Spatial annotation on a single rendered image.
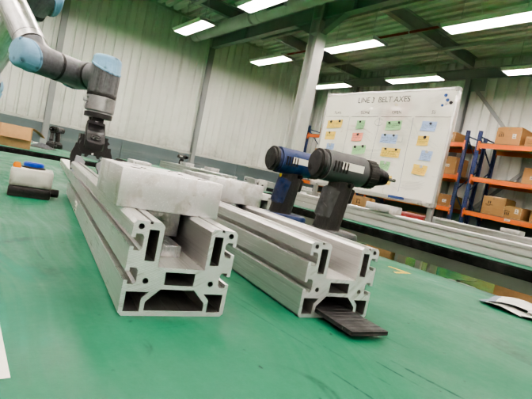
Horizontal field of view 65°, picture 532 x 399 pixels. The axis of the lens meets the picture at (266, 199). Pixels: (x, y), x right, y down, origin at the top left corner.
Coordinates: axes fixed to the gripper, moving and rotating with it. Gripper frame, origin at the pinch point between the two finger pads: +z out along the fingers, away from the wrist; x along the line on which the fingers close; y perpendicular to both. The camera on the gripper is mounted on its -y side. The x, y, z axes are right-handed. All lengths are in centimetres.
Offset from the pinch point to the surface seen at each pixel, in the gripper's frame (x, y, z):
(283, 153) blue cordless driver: -35, -39, -18
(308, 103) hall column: -484, 660, -189
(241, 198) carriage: -21, -52, -8
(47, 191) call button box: 9.4, -20.2, 0.2
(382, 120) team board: -262, 178, -86
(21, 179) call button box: 14.6, -20.2, -1.6
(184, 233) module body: -3, -77, -4
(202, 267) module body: -3, -83, -3
